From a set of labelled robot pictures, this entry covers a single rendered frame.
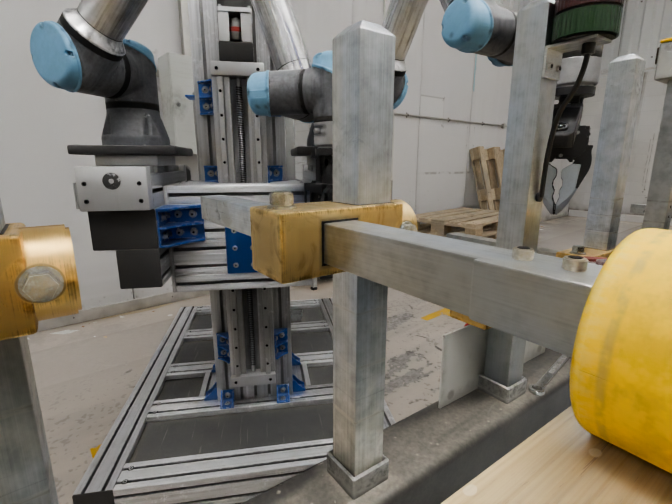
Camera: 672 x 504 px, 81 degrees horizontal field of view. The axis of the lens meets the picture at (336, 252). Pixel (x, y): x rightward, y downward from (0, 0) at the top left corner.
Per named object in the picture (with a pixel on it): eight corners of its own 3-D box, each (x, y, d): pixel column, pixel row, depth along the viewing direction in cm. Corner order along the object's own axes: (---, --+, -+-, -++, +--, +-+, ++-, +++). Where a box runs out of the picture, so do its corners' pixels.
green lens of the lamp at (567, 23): (538, 41, 41) (541, 18, 40) (566, 51, 44) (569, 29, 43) (603, 26, 36) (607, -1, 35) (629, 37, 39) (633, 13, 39)
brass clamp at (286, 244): (248, 268, 31) (245, 205, 30) (375, 247, 39) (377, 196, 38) (285, 288, 26) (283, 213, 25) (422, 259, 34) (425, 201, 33)
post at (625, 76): (566, 355, 68) (609, 56, 58) (576, 349, 70) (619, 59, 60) (588, 363, 66) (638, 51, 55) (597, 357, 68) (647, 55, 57)
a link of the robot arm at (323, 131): (365, 122, 68) (326, 119, 64) (364, 149, 69) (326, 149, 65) (339, 125, 74) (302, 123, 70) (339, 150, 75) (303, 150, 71)
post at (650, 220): (623, 308, 83) (663, 80, 73) (632, 304, 85) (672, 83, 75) (649, 315, 79) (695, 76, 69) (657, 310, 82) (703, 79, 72)
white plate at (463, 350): (436, 406, 50) (440, 333, 47) (541, 350, 64) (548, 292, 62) (439, 409, 49) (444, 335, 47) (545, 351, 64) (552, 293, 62)
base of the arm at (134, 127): (115, 147, 103) (110, 107, 100) (176, 148, 105) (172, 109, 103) (91, 145, 88) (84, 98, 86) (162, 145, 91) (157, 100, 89)
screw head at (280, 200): (262, 207, 29) (261, 191, 29) (287, 205, 30) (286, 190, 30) (275, 210, 27) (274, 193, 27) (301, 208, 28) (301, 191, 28)
